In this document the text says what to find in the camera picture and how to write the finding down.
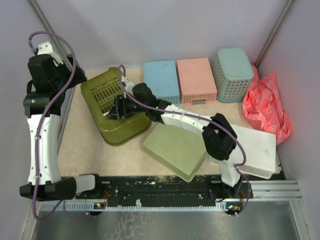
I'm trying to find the light green shallow tray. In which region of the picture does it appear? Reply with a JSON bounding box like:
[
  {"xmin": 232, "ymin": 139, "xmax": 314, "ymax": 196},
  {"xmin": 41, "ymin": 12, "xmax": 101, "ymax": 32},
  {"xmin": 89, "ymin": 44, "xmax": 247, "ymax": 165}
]
[{"xmin": 142, "ymin": 123, "xmax": 208, "ymax": 182}]

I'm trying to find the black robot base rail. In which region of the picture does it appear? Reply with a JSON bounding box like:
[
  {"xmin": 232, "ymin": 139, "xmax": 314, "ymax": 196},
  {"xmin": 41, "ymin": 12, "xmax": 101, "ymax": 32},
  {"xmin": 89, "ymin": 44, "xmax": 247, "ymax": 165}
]
[{"xmin": 75, "ymin": 175, "xmax": 249, "ymax": 207}]

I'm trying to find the aluminium frame rail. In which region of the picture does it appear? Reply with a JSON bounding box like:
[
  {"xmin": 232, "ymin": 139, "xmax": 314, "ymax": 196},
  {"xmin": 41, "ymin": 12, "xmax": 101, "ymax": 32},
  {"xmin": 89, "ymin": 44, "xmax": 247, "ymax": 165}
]
[{"xmin": 251, "ymin": 180, "xmax": 302, "ymax": 202}]

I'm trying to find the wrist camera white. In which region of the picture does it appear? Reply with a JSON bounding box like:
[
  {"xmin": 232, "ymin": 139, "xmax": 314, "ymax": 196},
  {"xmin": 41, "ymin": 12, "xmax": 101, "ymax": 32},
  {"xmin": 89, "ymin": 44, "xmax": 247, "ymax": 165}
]
[
  {"xmin": 35, "ymin": 41, "xmax": 64, "ymax": 67},
  {"xmin": 121, "ymin": 76, "xmax": 135, "ymax": 94}
]

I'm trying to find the corner metal post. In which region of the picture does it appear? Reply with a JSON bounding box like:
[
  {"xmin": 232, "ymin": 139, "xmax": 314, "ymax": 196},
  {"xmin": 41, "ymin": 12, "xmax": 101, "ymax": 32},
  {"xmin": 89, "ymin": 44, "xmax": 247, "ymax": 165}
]
[
  {"xmin": 254, "ymin": 0, "xmax": 296, "ymax": 68},
  {"xmin": 27, "ymin": 0, "xmax": 68, "ymax": 59}
]

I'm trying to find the olive green plastic basket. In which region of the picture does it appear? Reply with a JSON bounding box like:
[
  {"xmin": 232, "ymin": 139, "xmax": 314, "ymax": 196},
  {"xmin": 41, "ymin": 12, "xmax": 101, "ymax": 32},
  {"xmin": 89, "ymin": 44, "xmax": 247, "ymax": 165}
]
[{"xmin": 80, "ymin": 67, "xmax": 151, "ymax": 146}]

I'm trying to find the pink shallow plastic tray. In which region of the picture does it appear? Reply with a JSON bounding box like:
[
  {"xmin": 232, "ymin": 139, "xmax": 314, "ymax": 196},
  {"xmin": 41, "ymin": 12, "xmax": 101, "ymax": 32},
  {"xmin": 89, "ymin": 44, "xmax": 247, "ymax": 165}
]
[{"xmin": 176, "ymin": 57, "xmax": 217, "ymax": 105}]

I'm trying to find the pink patterned plastic bag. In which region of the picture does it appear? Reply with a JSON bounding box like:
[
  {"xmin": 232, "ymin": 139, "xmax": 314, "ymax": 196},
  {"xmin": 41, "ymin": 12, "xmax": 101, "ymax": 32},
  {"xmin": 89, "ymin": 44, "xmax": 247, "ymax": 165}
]
[{"xmin": 242, "ymin": 65, "xmax": 293, "ymax": 145}]

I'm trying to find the left corner metal post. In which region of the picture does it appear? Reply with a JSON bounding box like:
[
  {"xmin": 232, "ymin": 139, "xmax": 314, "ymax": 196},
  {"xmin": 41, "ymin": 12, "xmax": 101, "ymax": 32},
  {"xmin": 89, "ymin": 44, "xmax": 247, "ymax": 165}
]
[{"xmin": 27, "ymin": 0, "xmax": 68, "ymax": 59}]

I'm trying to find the blue shallow plastic tray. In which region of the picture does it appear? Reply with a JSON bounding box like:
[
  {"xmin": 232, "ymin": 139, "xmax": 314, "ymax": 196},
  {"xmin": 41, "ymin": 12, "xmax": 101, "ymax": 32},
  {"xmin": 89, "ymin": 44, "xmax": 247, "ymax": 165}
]
[{"xmin": 143, "ymin": 60, "xmax": 181, "ymax": 106}]

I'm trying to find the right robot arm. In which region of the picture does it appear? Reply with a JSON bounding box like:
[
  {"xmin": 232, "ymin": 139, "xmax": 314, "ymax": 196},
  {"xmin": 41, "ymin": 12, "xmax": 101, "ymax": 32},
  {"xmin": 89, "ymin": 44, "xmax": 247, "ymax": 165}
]
[{"xmin": 105, "ymin": 81, "xmax": 241, "ymax": 198}]

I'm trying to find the white slotted cable duct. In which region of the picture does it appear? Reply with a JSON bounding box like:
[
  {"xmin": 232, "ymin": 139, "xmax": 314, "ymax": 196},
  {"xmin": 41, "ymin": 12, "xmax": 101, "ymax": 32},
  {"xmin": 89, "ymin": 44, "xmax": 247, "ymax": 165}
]
[{"xmin": 39, "ymin": 201, "xmax": 230, "ymax": 213}]

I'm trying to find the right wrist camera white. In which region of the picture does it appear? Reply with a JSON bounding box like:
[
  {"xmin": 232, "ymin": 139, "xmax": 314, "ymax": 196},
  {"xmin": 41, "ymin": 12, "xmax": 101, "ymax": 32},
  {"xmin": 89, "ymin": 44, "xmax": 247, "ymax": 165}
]
[{"xmin": 121, "ymin": 76, "xmax": 135, "ymax": 94}]

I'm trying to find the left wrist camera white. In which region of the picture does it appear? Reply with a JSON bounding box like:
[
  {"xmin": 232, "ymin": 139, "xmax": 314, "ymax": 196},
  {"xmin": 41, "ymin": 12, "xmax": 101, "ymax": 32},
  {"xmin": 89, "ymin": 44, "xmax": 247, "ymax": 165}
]
[{"xmin": 35, "ymin": 41, "xmax": 64, "ymax": 67}]

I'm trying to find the right corner metal post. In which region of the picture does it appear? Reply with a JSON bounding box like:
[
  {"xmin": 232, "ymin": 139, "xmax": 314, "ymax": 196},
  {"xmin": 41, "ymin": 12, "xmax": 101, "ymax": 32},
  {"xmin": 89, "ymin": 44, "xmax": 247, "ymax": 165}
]
[{"xmin": 254, "ymin": 0, "xmax": 296, "ymax": 68}]

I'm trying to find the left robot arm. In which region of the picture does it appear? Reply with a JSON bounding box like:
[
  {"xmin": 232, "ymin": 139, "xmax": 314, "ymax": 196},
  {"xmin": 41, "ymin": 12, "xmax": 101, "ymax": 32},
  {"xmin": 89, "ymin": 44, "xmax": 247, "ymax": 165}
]
[{"xmin": 19, "ymin": 52, "xmax": 104, "ymax": 202}]

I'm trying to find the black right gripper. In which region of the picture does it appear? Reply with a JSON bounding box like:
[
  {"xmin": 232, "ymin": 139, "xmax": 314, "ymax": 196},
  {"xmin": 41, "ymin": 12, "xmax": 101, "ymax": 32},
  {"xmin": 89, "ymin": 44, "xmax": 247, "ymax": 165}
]
[{"xmin": 106, "ymin": 93, "xmax": 148, "ymax": 121}]

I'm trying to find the white perforated tray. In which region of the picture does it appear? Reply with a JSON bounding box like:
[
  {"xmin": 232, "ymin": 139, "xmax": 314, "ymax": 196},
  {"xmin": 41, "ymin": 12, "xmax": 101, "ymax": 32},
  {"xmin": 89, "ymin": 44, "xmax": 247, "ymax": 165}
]
[{"xmin": 231, "ymin": 124, "xmax": 278, "ymax": 179}]

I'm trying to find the large teal perforated basket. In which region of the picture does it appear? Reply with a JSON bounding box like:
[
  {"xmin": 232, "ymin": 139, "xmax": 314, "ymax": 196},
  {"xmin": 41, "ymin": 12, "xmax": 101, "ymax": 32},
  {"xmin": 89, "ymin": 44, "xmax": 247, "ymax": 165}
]
[{"xmin": 211, "ymin": 47, "xmax": 254, "ymax": 103}]

